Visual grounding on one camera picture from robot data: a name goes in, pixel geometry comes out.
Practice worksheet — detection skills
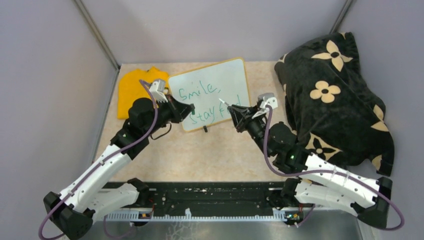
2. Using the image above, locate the metal corner post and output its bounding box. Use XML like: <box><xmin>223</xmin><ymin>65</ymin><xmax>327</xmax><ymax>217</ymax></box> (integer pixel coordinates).
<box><xmin>329</xmin><ymin>0</ymin><xmax>356</xmax><ymax>34</ymax></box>
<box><xmin>72</xmin><ymin>0</ymin><xmax>121</xmax><ymax>71</ymax></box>

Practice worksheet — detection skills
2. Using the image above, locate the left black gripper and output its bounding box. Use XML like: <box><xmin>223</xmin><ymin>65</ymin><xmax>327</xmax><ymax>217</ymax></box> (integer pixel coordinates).
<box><xmin>144</xmin><ymin>93</ymin><xmax>195</xmax><ymax>137</ymax></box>

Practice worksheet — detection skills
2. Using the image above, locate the yellow folded sweatshirt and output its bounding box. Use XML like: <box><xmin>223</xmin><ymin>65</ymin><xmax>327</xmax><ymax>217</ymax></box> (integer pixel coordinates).
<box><xmin>116</xmin><ymin>66</ymin><xmax>170</xmax><ymax>120</ymax></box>

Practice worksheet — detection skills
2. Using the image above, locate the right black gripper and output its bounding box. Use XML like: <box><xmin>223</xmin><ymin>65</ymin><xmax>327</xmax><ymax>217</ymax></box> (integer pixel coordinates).
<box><xmin>229</xmin><ymin>103</ymin><xmax>273</xmax><ymax>157</ymax></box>

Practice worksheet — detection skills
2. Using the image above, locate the left metal corner post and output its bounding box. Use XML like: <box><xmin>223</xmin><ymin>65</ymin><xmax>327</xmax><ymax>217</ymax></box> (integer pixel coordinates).
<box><xmin>72</xmin><ymin>0</ymin><xmax>121</xmax><ymax>71</ymax></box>

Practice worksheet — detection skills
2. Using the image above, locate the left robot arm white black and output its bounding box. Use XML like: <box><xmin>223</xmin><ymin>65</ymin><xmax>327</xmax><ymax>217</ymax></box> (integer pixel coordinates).
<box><xmin>43</xmin><ymin>95</ymin><xmax>195</xmax><ymax>240</ymax></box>

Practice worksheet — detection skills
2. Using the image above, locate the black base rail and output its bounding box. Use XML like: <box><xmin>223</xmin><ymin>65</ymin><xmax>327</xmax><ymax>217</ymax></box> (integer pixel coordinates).
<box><xmin>105</xmin><ymin>181</ymin><xmax>316</xmax><ymax>220</ymax></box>

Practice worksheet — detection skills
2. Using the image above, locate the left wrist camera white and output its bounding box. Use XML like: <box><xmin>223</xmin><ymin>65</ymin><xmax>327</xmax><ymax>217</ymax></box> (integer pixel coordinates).
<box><xmin>149</xmin><ymin>78</ymin><xmax>168</xmax><ymax>103</ymax></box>

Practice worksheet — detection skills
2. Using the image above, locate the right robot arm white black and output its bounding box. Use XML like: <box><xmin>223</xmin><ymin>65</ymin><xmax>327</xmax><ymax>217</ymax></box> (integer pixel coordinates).
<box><xmin>227</xmin><ymin>104</ymin><xmax>393</xmax><ymax>230</ymax></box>

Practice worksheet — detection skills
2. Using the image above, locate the white slotted cable duct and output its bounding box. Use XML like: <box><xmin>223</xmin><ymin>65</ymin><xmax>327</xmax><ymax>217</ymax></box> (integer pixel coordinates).
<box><xmin>105</xmin><ymin>208</ymin><xmax>288</xmax><ymax>223</ymax></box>

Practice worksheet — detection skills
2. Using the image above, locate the right metal corner post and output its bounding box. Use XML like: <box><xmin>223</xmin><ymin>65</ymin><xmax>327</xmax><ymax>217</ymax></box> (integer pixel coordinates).
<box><xmin>329</xmin><ymin>0</ymin><xmax>356</xmax><ymax>34</ymax></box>

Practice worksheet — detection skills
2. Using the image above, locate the white marker pen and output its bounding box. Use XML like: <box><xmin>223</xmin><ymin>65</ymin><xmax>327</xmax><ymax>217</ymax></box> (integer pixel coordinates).
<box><xmin>218</xmin><ymin>98</ymin><xmax>230</xmax><ymax>107</ymax></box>

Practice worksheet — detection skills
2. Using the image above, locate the black floral blanket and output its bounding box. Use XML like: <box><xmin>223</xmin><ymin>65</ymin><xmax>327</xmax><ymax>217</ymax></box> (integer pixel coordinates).
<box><xmin>274</xmin><ymin>32</ymin><xmax>395</xmax><ymax>177</ymax></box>

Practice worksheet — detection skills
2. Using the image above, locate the whiteboard with yellow frame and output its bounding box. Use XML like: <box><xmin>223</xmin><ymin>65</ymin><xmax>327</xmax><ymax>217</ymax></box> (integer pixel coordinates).
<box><xmin>168</xmin><ymin>57</ymin><xmax>251</xmax><ymax>132</ymax></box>

